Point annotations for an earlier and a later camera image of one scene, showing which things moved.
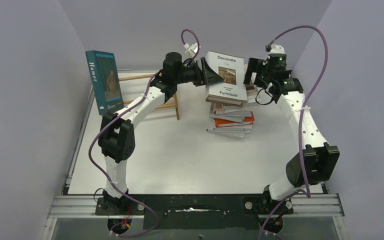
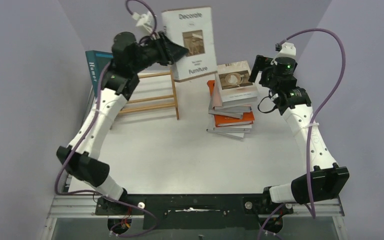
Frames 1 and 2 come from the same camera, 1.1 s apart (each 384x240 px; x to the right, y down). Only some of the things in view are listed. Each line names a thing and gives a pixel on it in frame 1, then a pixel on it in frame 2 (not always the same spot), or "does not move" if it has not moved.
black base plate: [197, 211] does not move
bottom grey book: [236, 132] does not move
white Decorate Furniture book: [232, 89] to [193, 28]
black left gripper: [209, 76] to [169, 51]
